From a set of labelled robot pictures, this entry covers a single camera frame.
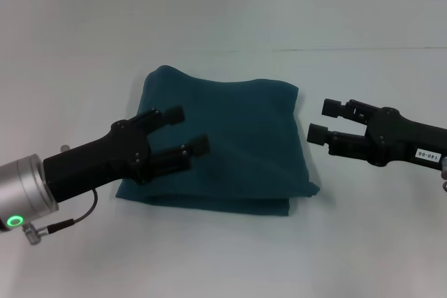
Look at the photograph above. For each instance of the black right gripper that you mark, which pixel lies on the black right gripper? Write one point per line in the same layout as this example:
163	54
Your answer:
405	137

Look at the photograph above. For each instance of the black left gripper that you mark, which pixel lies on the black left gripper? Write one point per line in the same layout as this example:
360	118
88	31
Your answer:
97	162

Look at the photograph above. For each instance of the teal blue shirt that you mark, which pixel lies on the teal blue shirt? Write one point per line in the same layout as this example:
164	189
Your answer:
237	144

